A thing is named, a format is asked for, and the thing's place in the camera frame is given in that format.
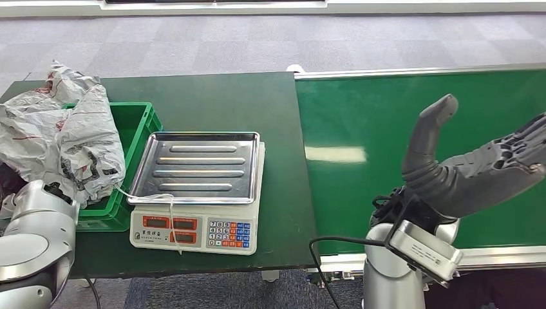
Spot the thin white package string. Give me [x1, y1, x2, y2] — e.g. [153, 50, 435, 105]
[114, 185, 184, 256]

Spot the aluminium conveyor frame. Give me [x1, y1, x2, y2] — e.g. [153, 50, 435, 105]
[294, 62, 546, 283]

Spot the steel scale tray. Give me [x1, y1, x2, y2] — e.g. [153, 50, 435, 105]
[126, 131, 261, 207]

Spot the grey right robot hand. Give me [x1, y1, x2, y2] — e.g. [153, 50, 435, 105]
[400, 93, 546, 220]

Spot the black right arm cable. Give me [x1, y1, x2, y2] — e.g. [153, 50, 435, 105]
[309, 236, 387, 309]

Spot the crumpled grey mailer package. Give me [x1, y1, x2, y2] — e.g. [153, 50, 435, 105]
[0, 61, 100, 113]

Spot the grey plastic mailer package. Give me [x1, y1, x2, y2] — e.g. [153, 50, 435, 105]
[0, 85, 127, 209]

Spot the green conveyor belt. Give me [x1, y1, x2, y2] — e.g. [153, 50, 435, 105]
[295, 70, 546, 257]

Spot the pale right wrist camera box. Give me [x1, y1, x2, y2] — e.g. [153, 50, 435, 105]
[386, 220, 464, 288]

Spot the white electronic scale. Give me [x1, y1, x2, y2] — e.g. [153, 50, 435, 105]
[129, 142, 266, 256]

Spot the green plastic crate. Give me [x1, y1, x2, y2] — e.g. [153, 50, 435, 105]
[61, 101, 164, 233]

